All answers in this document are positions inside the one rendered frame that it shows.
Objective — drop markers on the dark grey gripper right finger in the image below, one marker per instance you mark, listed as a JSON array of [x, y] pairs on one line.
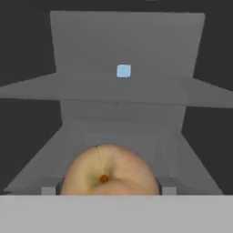
[[170, 190]]

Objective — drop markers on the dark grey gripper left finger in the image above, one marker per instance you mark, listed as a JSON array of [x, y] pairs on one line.
[[48, 190]]

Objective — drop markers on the peach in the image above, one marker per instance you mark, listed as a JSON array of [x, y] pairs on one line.
[[121, 170]]

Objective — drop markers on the grey fridge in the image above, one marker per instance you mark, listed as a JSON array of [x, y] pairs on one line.
[[121, 42]]

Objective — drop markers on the small light blue cube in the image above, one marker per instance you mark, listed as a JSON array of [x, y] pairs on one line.
[[123, 71]]

